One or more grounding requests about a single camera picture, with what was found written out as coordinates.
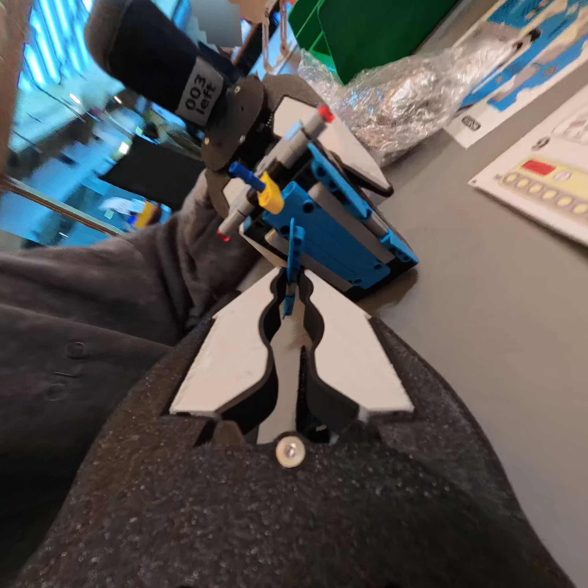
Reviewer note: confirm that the blue sticker sheet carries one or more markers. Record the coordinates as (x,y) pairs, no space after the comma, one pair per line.
(524,64)

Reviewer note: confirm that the person's left forearm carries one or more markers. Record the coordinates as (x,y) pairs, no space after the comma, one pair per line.
(216,248)

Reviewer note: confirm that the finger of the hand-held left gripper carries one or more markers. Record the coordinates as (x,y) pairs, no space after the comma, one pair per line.
(254,241)
(358,154)

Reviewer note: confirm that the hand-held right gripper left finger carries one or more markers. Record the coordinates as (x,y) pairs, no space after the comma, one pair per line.
(225,367)

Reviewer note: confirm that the black blue brick model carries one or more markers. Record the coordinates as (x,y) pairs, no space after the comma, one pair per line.
(331,220)

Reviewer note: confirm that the blue curved brick panel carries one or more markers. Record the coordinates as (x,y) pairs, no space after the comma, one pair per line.
(296,243)

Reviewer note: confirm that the instruction booklet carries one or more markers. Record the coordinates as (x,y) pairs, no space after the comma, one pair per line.
(542,175)

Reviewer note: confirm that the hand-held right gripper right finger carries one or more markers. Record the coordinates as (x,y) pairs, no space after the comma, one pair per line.
(363,367)

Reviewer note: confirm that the clear plastic bag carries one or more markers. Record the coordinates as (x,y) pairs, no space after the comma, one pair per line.
(413,92)

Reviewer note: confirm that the green plastic bin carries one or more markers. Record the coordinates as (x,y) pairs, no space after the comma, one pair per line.
(367,32)

